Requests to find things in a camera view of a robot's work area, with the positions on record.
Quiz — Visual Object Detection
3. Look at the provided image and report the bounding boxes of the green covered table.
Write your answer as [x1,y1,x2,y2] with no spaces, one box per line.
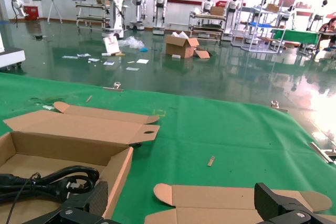
[271,28,320,51]

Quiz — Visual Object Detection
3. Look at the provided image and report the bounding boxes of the white tube frame rack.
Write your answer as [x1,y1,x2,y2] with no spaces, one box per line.
[230,5,288,54]

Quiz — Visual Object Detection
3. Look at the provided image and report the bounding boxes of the seated person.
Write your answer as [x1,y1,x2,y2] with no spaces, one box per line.
[318,17,336,33]

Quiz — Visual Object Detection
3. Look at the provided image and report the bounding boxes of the red cabinet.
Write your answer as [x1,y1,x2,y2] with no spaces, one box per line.
[24,5,40,22]

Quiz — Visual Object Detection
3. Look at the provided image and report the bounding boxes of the loose cardboard flap piece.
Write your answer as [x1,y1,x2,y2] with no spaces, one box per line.
[193,48,211,59]

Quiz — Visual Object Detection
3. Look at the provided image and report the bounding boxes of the white humanoid robot on pedestal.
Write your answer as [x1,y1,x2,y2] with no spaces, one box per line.
[90,0,129,39]

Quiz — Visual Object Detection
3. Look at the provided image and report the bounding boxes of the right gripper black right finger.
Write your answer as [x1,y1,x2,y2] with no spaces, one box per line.
[254,182,329,224]

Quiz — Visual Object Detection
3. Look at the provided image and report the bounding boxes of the open brown cardboard box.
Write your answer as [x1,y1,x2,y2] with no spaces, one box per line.
[144,183,333,224]

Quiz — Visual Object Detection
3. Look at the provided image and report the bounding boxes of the white cabinet machine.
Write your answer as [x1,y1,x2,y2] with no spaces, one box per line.
[0,32,26,70]

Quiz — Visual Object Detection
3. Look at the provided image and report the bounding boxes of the white card box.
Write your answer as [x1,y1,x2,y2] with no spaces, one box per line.
[102,36,121,57]

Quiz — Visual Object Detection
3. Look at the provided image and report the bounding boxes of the black power cable bundle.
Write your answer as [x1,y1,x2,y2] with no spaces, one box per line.
[0,165,101,224]

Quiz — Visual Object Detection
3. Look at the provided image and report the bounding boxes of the crumpled clear plastic wrap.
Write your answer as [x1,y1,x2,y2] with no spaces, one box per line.
[118,36,145,49]

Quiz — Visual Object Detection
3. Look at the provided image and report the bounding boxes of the blue plastic bins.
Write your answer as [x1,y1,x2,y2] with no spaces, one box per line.
[250,20,274,28]

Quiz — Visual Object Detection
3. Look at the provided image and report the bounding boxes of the cardboard box with torn corner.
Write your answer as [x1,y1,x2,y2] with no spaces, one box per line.
[0,101,161,219]

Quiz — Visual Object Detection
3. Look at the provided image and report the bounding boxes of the metal table clip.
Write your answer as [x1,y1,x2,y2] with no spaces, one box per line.
[270,100,289,113]
[309,142,336,165]
[102,81,124,93]

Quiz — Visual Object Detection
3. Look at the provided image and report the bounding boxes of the white frame workbench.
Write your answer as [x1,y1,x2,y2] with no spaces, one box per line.
[75,0,111,28]

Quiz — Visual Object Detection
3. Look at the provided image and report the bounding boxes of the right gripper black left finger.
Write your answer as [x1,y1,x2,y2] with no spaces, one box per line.
[22,180,111,224]

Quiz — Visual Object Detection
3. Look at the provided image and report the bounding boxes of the large open shipping carton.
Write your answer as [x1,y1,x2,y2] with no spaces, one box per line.
[164,31,200,59]

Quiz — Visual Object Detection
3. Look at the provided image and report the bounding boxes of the green table cloth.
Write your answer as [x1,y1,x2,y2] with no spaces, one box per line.
[0,73,336,224]

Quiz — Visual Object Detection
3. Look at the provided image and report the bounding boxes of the metal rack table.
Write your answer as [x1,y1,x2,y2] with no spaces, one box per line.
[188,6,227,41]

